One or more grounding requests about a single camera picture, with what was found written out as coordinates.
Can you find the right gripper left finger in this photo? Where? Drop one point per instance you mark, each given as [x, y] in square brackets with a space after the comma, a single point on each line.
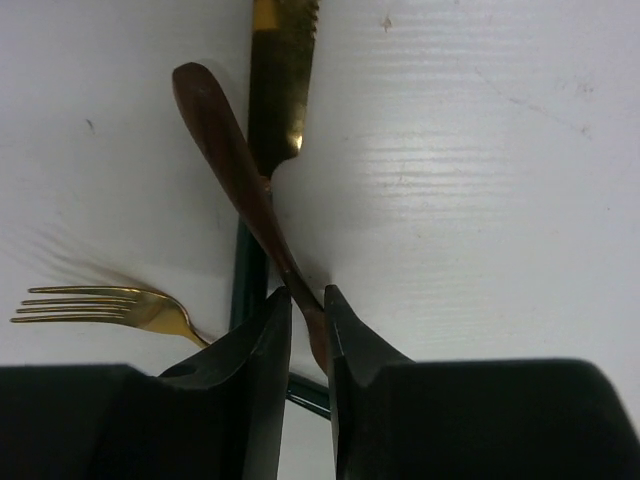
[215, 415]

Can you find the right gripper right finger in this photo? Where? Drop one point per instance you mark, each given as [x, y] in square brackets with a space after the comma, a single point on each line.
[396, 418]

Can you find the rose gold fork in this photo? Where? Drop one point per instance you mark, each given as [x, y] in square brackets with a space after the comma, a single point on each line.
[147, 310]

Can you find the gold knife green handle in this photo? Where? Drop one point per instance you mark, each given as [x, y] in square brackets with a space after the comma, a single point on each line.
[282, 49]

